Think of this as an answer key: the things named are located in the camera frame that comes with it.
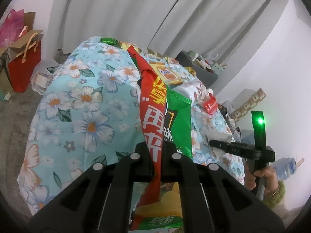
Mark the red wrapper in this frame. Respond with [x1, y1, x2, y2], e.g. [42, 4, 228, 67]
[203, 93, 218, 115]

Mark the yellow cracker packet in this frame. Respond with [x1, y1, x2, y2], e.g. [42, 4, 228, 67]
[149, 61, 183, 85]

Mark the brown cardboard box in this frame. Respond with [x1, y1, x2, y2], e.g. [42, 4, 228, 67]
[1, 12, 43, 61]

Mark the green foil wrapper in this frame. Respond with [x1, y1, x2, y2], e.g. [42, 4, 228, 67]
[100, 37, 121, 48]

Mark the white plastic bag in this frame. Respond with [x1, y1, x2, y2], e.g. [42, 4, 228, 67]
[31, 59, 60, 95]

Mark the checkered beige box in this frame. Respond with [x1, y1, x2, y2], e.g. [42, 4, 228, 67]
[230, 88, 266, 122]

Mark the white grey curtain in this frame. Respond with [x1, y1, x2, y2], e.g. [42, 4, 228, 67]
[46, 0, 288, 61]

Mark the white plastic bottle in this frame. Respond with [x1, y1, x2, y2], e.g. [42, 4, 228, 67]
[173, 81, 202, 103]

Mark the gold foil wrapper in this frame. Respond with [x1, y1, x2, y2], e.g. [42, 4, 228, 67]
[119, 41, 142, 54]

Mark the floral blue tablecloth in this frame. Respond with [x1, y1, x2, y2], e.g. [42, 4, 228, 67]
[17, 37, 245, 215]

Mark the red chip bag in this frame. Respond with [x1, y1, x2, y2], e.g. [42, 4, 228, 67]
[128, 46, 167, 209]

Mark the person's right hand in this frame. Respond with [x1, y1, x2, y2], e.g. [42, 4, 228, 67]
[244, 163, 279, 198]

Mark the red paper gift bag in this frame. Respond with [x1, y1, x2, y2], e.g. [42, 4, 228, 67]
[6, 30, 43, 93]

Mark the blue water jug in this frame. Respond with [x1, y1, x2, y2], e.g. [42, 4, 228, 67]
[271, 158, 297, 181]

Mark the pink plastic bag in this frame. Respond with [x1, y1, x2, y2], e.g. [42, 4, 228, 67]
[1, 9, 24, 47]

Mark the dark grey side table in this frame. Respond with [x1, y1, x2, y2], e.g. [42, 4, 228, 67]
[176, 50, 226, 90]

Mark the green chip bag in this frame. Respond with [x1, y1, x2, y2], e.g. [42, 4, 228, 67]
[131, 90, 192, 230]

